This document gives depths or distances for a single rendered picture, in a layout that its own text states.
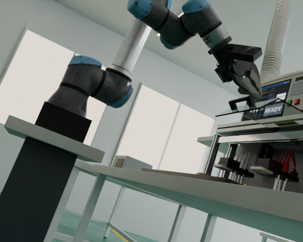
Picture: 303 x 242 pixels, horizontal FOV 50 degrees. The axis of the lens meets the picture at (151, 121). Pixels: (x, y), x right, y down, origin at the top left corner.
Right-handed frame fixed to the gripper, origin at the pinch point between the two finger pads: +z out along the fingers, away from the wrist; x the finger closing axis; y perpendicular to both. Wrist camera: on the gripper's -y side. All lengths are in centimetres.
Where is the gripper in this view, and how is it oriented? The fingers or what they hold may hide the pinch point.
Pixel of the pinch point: (259, 94)
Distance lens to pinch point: 105.0
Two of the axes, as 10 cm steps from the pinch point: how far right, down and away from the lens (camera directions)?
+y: -3.8, 0.9, 9.2
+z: 5.9, 7.9, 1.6
